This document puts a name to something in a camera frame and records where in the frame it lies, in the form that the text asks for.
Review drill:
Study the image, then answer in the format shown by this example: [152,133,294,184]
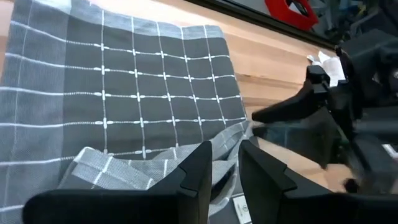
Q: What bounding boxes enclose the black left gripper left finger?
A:
[21,141,214,224]

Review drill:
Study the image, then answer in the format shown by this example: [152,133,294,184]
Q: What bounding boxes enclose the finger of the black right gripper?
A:
[251,64,331,124]
[251,107,346,169]

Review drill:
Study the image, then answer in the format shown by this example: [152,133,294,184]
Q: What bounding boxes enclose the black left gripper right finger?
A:
[238,139,398,224]

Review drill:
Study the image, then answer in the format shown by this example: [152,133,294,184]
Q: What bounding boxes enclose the white checked towel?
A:
[306,51,346,88]

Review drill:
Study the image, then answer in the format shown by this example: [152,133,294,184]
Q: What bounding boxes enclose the grey checked towel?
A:
[0,0,261,224]

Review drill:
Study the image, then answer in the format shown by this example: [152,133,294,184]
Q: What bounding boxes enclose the red plastic crate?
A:
[264,0,320,31]

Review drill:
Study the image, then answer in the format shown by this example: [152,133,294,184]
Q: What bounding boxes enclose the black electronic device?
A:
[285,0,310,17]

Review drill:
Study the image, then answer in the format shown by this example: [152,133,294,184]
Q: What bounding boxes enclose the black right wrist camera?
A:
[340,28,398,80]

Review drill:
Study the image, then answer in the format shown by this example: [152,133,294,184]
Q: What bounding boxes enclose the black table frame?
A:
[191,0,341,50]

